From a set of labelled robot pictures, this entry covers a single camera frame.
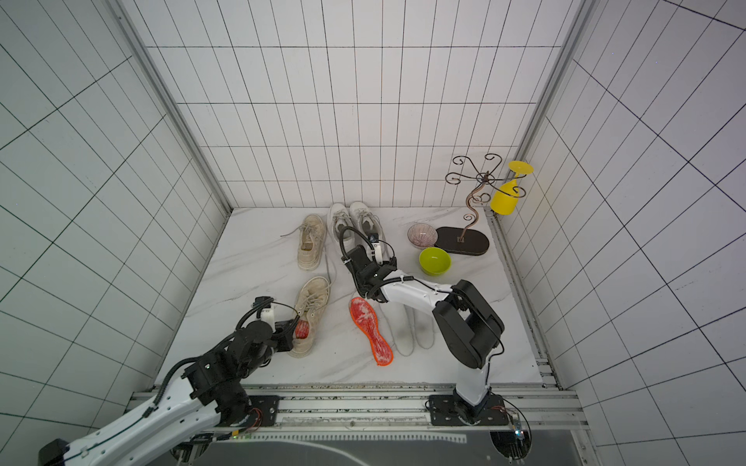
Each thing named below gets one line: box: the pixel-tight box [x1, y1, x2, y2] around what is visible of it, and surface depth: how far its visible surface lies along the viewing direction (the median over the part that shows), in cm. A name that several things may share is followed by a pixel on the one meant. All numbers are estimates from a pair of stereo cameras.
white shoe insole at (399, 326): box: [379, 301, 415, 357], surface depth 88 cm
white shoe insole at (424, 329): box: [412, 308, 436, 350], surface depth 88 cm
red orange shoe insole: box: [348, 297, 395, 367], surface depth 87 cm
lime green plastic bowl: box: [418, 246, 452, 277], surface depth 102 cm
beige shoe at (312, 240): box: [279, 213, 328, 271], surface depth 105 cm
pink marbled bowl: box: [406, 223, 439, 250], surface depth 109 cm
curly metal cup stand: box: [444, 153, 528, 243], surface depth 88 cm
